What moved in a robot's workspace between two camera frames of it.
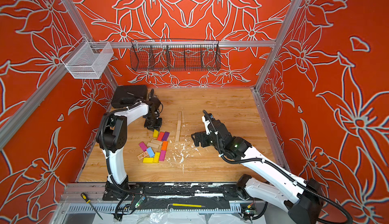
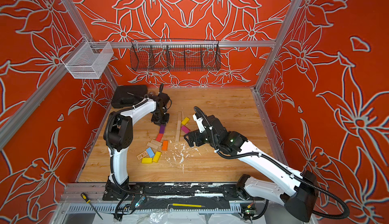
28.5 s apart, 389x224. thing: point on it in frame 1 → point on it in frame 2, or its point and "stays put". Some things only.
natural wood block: [156, 142] stays put
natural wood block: [179, 126] stays put
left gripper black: [157, 126] → [165, 121]
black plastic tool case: [125, 96] stays put
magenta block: [162, 155] → [185, 129]
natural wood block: [178, 136] stays put
